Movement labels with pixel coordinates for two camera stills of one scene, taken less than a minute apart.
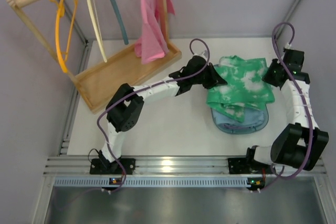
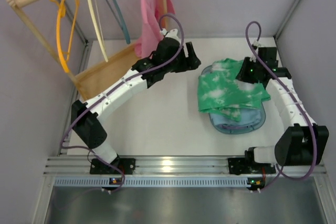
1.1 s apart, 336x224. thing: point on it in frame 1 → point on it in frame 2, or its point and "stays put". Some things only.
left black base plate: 97,167 stays put
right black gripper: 273,75 → 247,72
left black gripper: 210,76 → 189,56
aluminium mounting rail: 76,166 stays put
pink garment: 150,44 stays put
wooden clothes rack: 101,83 stays put
